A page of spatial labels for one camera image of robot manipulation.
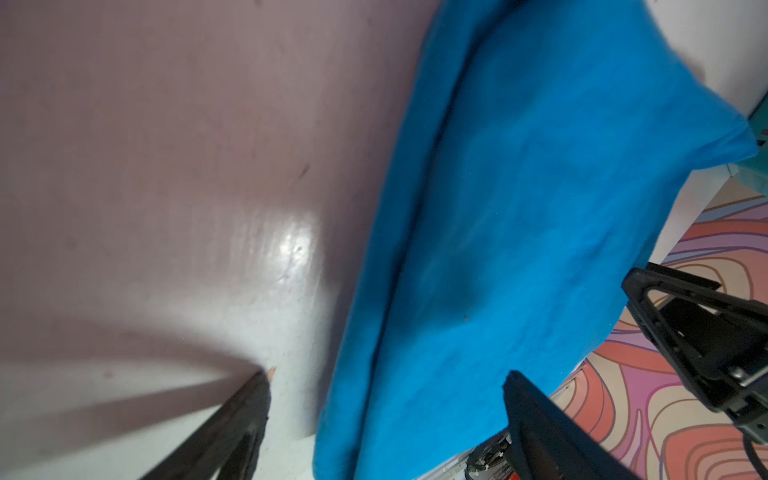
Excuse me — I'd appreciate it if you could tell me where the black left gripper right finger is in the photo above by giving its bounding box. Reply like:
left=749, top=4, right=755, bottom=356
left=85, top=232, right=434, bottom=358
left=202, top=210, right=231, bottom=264
left=503, top=371, right=636, bottom=480

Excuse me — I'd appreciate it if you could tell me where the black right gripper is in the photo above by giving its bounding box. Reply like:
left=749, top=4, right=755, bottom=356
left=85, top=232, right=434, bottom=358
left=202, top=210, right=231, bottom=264
left=622, top=262, right=767, bottom=444

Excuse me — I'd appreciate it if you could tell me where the blue t shirt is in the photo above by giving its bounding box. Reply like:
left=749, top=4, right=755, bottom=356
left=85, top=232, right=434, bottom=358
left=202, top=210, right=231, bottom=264
left=313, top=1, right=757, bottom=479

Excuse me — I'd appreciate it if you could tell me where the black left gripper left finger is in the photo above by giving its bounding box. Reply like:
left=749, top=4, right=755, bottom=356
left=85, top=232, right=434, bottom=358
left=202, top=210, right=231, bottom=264
left=142, top=370, right=271, bottom=480

